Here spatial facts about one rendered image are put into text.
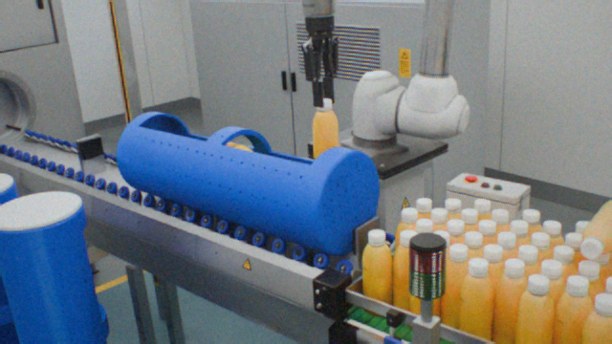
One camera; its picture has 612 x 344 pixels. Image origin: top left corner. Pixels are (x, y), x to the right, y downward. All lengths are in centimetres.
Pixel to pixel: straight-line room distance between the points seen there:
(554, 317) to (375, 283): 40
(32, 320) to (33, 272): 17
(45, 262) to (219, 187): 58
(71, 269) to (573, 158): 322
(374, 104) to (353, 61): 137
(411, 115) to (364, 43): 136
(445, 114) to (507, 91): 240
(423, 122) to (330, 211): 59
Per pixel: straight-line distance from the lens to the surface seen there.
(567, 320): 130
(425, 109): 201
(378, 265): 143
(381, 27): 326
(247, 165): 168
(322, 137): 163
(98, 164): 260
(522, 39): 427
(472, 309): 134
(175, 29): 719
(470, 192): 170
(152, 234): 213
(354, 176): 161
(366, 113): 208
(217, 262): 189
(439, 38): 200
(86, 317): 209
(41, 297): 202
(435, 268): 105
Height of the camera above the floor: 174
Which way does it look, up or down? 20 degrees down
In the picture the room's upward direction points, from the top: 4 degrees counter-clockwise
